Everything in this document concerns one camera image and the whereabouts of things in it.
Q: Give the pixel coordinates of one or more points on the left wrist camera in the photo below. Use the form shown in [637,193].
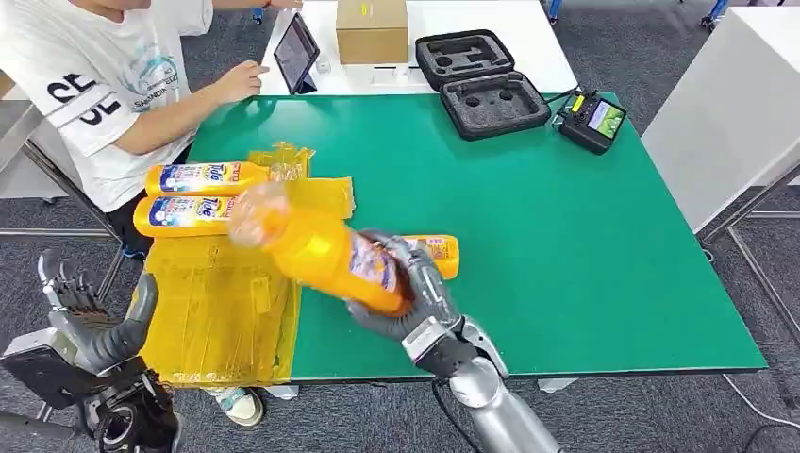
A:
[37,369]

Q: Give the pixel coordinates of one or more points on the yellow plastic sheet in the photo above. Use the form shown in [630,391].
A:
[212,312]

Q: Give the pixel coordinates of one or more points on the person's shoe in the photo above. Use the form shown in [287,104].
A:
[240,406]

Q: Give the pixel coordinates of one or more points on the white side table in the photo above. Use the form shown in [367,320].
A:
[731,106]

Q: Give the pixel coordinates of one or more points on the metal chair frame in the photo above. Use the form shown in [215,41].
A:
[62,233]

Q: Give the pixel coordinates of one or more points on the black tablet on stand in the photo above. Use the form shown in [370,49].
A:
[295,53]

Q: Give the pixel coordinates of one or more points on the person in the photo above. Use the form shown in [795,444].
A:
[94,62]

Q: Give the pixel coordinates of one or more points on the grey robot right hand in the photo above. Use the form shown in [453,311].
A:
[431,294]

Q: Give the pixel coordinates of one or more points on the small white cube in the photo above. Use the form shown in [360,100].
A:
[322,64]

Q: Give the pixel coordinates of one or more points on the orange detergent bottle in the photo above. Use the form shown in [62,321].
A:
[144,217]
[244,178]
[312,250]
[445,256]

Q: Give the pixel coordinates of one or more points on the person's right hand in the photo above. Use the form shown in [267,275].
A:
[240,81]

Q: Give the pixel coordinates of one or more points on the brown cardboard box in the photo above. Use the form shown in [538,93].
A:
[372,31]

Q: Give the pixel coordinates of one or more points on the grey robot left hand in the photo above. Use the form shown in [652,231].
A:
[106,344]

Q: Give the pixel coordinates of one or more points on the metal table frame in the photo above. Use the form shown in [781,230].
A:
[781,214]

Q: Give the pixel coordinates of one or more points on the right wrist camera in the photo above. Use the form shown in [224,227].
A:
[447,359]

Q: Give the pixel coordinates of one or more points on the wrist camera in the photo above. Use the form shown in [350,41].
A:
[37,369]
[447,359]

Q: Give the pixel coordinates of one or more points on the black remote controller with screen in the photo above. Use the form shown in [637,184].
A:
[590,128]

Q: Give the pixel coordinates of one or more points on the green table mat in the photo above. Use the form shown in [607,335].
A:
[562,250]

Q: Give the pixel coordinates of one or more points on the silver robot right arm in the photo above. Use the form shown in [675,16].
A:
[500,412]

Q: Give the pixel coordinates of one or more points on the black foam-lined case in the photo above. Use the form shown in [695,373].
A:
[490,106]

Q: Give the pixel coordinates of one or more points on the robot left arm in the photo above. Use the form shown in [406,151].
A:
[134,419]

